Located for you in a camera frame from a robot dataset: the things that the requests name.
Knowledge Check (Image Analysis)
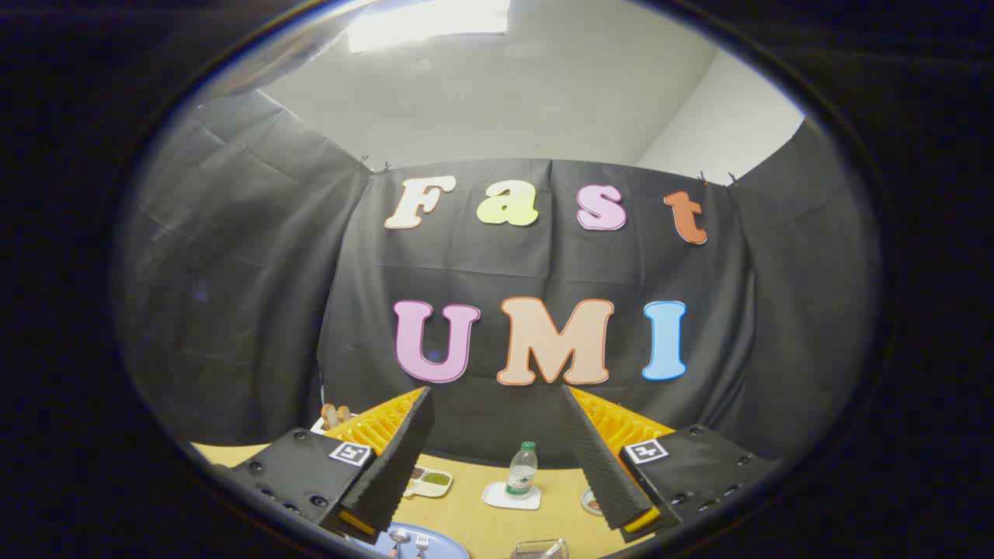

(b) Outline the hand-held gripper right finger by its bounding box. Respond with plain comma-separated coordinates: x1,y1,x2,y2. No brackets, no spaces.
561,384,777,544

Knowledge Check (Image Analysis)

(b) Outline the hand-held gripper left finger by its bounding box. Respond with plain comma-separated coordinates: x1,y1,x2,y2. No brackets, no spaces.
221,386,436,544

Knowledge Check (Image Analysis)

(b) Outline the white divided snack tray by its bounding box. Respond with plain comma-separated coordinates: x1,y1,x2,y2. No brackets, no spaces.
402,466,454,498

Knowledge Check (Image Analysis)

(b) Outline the clear water bottle green cap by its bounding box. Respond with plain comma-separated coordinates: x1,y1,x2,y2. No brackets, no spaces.
506,441,538,498

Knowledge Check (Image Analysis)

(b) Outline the blue round plate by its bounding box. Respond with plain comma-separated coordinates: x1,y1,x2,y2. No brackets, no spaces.
353,523,471,559

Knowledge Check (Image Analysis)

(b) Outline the white square coaster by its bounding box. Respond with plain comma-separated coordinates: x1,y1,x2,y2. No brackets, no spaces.
481,481,542,511

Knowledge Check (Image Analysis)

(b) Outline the ceiling light panel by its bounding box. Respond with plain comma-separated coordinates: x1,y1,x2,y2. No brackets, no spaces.
347,0,511,54

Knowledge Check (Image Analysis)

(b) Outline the metal wire drying rack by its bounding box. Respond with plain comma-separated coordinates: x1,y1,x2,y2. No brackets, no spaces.
510,539,569,559

